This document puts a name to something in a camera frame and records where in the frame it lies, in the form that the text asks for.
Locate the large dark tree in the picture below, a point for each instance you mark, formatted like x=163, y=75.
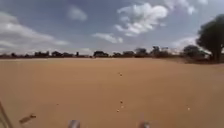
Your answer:
x=212, y=36

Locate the robot's own part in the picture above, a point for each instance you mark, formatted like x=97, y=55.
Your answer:
x=74, y=124
x=144, y=125

